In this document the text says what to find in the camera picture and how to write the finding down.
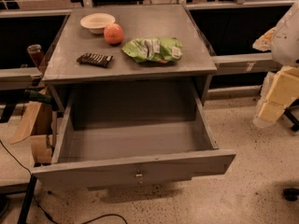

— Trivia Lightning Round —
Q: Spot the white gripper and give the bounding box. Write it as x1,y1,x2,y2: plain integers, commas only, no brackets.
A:
252,2,299,128

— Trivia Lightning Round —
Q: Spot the red apple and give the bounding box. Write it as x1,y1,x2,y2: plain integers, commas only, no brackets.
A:
104,23,124,45

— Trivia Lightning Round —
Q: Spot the open grey top drawer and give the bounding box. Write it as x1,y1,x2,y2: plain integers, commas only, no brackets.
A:
34,78,235,189

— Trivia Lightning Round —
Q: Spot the green chip bag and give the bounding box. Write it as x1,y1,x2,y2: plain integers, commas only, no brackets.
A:
122,37,182,63

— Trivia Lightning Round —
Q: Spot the black chair base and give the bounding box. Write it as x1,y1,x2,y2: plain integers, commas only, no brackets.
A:
282,100,299,203

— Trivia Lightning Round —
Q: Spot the grey cabinet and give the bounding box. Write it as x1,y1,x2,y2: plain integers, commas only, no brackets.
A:
43,5,216,119

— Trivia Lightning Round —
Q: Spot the dark striped snack bar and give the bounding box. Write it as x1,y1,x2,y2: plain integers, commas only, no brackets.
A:
77,53,112,68

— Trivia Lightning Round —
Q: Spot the white bowl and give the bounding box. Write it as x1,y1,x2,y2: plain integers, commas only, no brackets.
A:
80,13,115,35

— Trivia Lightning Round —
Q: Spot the brown glass jar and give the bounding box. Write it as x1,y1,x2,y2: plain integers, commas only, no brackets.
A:
27,44,45,74

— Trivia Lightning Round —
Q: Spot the green bottle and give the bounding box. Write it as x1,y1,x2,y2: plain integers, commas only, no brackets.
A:
24,90,52,104

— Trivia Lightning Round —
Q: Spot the metal drawer handle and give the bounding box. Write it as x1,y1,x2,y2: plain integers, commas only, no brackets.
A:
135,169,143,184

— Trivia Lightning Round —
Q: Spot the black floor cable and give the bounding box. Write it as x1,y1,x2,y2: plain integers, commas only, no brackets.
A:
0,138,129,224

